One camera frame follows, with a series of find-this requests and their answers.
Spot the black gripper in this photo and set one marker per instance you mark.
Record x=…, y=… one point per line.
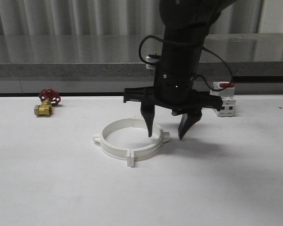
x=173, y=92

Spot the white half-ring pipe clamp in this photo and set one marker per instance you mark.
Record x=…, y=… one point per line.
x=142, y=153

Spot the grey stone counter ledge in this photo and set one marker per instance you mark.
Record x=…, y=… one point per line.
x=46, y=57

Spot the brass valve red handwheel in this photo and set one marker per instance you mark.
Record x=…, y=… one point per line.
x=49, y=98

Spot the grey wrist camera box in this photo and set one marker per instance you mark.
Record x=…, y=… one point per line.
x=152, y=60

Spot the white circuit breaker red switch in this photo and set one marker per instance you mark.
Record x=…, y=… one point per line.
x=229, y=102

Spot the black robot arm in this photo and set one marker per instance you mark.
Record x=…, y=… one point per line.
x=187, y=23

